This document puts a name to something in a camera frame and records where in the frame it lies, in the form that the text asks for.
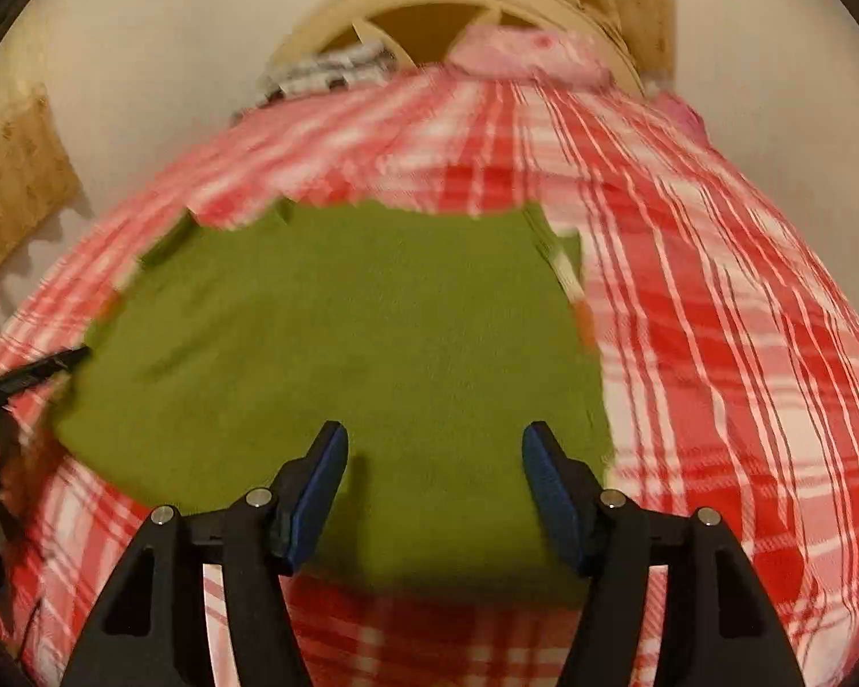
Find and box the pink cloth beside bed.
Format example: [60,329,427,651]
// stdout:
[650,90,711,147]

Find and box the red white plaid bedspread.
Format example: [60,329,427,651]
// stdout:
[0,67,859,685]

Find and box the beige curtain at left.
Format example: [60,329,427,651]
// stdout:
[0,85,82,267]

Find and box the pink floral pillow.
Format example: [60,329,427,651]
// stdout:
[445,25,614,90]

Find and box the cream wooden headboard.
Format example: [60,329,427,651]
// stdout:
[270,0,645,100]

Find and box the green striped knit sweater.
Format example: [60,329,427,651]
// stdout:
[49,200,613,605]

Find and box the grey white patterned pillow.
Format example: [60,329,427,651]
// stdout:
[254,41,400,109]

